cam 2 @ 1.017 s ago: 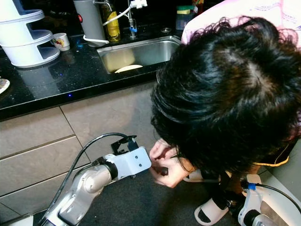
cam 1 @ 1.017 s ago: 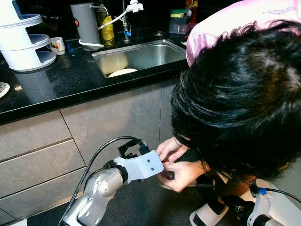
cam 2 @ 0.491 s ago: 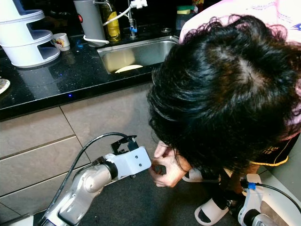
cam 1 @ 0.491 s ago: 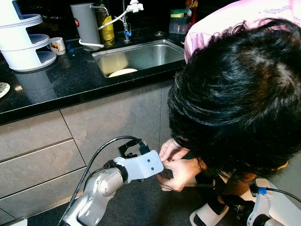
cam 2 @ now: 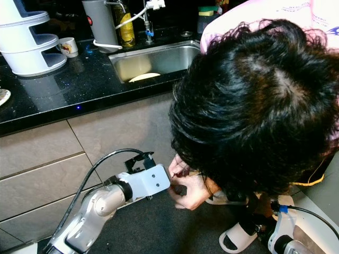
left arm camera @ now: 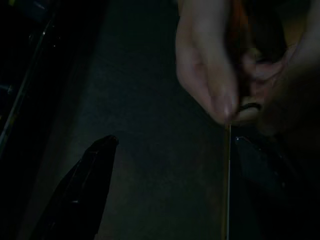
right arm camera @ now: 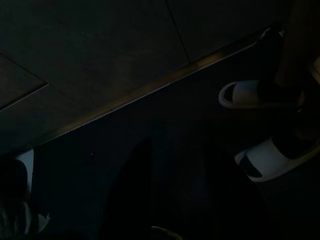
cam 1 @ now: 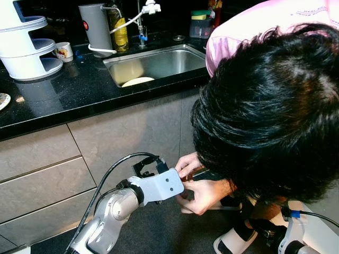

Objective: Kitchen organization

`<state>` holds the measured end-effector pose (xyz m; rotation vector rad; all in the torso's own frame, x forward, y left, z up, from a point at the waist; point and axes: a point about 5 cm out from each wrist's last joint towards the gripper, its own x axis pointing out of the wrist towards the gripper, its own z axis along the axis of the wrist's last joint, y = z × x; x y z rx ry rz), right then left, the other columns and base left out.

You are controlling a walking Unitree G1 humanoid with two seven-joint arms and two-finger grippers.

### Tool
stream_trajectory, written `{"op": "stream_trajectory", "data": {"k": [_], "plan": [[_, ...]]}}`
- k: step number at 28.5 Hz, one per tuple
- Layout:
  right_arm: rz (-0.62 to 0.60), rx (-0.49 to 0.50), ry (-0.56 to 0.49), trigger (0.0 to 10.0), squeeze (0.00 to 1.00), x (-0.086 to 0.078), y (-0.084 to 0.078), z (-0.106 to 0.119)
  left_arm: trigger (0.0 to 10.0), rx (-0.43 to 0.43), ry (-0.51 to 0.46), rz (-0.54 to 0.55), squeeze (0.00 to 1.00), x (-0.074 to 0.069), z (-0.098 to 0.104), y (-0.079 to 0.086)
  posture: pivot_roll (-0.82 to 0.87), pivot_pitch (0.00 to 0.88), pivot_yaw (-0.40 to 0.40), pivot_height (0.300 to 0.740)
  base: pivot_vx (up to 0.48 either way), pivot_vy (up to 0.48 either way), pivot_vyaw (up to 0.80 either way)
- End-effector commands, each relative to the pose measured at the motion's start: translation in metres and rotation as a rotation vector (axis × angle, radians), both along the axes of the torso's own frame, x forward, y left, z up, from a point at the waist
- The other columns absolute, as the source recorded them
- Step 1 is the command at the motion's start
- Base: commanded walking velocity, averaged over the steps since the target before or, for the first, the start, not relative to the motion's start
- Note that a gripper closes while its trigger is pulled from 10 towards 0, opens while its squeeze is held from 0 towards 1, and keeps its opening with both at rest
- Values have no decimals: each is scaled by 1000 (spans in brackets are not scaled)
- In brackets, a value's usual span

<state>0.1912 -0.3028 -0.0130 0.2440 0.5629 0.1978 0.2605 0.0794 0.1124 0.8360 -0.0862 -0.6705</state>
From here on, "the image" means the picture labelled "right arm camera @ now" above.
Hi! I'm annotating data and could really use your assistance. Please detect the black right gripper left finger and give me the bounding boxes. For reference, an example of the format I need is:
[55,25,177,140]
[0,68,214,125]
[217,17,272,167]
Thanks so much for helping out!
[99,139,156,240]

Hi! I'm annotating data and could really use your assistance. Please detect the light grey left wrist camera mount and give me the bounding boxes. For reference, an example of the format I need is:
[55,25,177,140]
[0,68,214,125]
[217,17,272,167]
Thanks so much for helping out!
[13,147,35,196]

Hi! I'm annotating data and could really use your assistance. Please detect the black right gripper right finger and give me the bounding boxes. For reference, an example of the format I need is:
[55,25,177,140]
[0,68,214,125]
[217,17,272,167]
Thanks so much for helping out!
[199,144,266,240]

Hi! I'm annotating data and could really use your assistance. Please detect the white slipper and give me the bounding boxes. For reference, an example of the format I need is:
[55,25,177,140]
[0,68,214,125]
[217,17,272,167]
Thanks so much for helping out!
[218,79,306,111]
[234,135,320,184]

